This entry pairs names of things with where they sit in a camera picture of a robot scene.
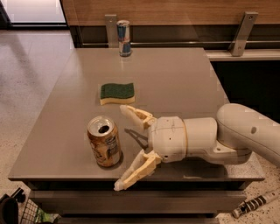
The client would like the black object on floor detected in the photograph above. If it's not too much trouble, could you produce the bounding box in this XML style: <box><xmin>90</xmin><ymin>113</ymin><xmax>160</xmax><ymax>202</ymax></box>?
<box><xmin>0</xmin><ymin>187</ymin><xmax>26</xmax><ymax>224</ymax></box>

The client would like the wire basket with green item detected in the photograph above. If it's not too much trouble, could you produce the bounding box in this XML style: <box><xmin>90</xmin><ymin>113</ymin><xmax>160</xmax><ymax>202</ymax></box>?
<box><xmin>20</xmin><ymin>199</ymin><xmax>60</xmax><ymax>224</ymax></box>

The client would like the right metal bracket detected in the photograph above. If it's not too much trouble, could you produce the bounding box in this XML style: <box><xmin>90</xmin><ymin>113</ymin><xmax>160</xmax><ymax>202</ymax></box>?
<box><xmin>228</xmin><ymin>11</ymin><xmax>258</xmax><ymax>57</ymax></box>

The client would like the black white striped tool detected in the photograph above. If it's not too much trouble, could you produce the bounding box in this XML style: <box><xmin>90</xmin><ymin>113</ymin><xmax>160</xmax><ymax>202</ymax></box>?
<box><xmin>232</xmin><ymin>190</ymin><xmax>279</xmax><ymax>219</ymax></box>

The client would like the redbull can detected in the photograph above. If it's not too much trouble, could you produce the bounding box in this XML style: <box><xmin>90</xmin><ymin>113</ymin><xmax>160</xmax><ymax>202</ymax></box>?
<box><xmin>116</xmin><ymin>20</ymin><xmax>131</xmax><ymax>57</ymax></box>

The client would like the left metal bracket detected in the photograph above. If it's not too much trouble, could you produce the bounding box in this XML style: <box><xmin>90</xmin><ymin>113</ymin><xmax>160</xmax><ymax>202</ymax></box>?
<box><xmin>105</xmin><ymin>14</ymin><xmax>118</xmax><ymax>48</ymax></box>

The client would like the grey drawer front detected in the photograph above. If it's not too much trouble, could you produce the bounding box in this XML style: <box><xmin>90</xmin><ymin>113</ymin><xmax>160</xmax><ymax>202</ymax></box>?
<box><xmin>30</xmin><ymin>191</ymin><xmax>246</xmax><ymax>214</ymax></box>

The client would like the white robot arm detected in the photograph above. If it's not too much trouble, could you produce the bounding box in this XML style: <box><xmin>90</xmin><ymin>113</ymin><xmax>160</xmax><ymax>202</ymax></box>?
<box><xmin>114</xmin><ymin>103</ymin><xmax>280</xmax><ymax>191</ymax></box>

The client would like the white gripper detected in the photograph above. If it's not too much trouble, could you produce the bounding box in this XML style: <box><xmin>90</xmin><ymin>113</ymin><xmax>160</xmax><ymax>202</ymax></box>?
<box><xmin>114</xmin><ymin>105</ymin><xmax>187</xmax><ymax>192</ymax></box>

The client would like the metal bracket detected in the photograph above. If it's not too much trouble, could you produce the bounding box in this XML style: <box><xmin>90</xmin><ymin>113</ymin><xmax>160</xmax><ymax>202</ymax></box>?
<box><xmin>105</xmin><ymin>14</ymin><xmax>118</xmax><ymax>48</ymax></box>
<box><xmin>228</xmin><ymin>11</ymin><xmax>258</xmax><ymax>57</ymax></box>

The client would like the green yellow sponge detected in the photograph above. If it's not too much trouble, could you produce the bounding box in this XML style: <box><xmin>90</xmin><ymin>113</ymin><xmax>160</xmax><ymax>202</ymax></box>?
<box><xmin>100</xmin><ymin>83</ymin><xmax>135</xmax><ymax>105</ymax></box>

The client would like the orange soda can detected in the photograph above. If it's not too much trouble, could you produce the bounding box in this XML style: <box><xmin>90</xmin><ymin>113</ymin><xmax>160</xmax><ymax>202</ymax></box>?
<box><xmin>87</xmin><ymin>115</ymin><xmax>122</xmax><ymax>167</ymax></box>

